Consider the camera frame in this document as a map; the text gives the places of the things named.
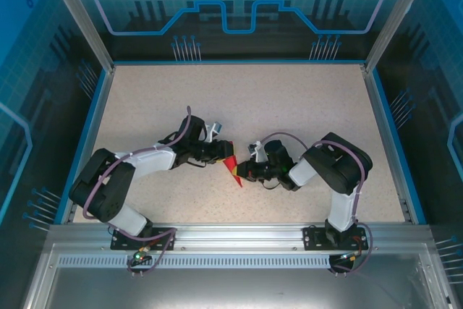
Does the red square paper sheet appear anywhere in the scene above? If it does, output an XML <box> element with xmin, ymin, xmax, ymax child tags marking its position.
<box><xmin>221</xmin><ymin>155</ymin><xmax>245</xmax><ymax>189</ymax></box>

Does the grey sheet metal tray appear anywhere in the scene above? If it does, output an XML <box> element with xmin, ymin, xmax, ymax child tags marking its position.
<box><xmin>21</xmin><ymin>242</ymin><xmax>455</xmax><ymax>309</ymax></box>

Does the blue printed side panel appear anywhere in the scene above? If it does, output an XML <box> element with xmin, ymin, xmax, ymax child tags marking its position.
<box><xmin>0</xmin><ymin>0</ymin><xmax>109</xmax><ymax>309</ymax></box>
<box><xmin>374</xmin><ymin>0</ymin><xmax>463</xmax><ymax>309</ymax></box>

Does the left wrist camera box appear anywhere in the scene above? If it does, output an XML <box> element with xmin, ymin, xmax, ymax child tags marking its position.
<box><xmin>205</xmin><ymin>120</ymin><xmax>225</xmax><ymax>143</ymax></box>

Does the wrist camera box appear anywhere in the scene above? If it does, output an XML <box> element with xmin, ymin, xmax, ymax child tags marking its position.
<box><xmin>205</xmin><ymin>120</ymin><xmax>225</xmax><ymax>143</ymax></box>
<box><xmin>246</xmin><ymin>140</ymin><xmax>268</xmax><ymax>162</ymax></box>

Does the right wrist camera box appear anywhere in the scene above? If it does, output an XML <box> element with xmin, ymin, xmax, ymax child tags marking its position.
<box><xmin>246</xmin><ymin>140</ymin><xmax>268</xmax><ymax>162</ymax></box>

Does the aluminium mounting rail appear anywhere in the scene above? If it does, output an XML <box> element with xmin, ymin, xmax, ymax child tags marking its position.
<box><xmin>48</xmin><ymin>222</ymin><xmax>433</xmax><ymax>252</ymax></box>

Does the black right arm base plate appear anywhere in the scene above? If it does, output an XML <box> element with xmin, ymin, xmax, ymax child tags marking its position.
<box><xmin>302</xmin><ymin>225</ymin><xmax>370</xmax><ymax>251</ymax></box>

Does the thin aluminium table edge rail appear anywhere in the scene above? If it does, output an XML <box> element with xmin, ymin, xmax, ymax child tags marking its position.
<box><xmin>112</xmin><ymin>59</ymin><xmax>367</xmax><ymax>68</ymax></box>

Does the slotted grey cable duct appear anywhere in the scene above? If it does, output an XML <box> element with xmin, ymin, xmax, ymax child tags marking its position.
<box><xmin>56</xmin><ymin>255</ymin><xmax>336</xmax><ymax>270</ymax></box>

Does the blue trimmed aluminium side rail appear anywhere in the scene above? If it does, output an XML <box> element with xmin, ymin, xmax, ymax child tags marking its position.
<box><xmin>54</xmin><ymin>64</ymin><xmax>116</xmax><ymax>226</ymax></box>
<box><xmin>361</xmin><ymin>64</ymin><xmax>428</xmax><ymax>226</ymax></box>

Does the green lit cable connector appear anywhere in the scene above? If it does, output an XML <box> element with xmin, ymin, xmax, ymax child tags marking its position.
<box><xmin>132</xmin><ymin>245</ymin><xmax>153</xmax><ymax>263</ymax></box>
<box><xmin>338</xmin><ymin>250</ymin><xmax>363</xmax><ymax>263</ymax></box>

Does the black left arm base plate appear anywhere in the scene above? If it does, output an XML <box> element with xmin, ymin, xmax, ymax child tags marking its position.
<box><xmin>110</xmin><ymin>227</ymin><xmax>177</xmax><ymax>251</ymax></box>

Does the aluminium frame post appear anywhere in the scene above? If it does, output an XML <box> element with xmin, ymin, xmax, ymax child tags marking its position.
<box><xmin>39</xmin><ymin>0</ymin><xmax>116</xmax><ymax>75</ymax></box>
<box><xmin>363</xmin><ymin>0</ymin><xmax>437</xmax><ymax>73</ymax></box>

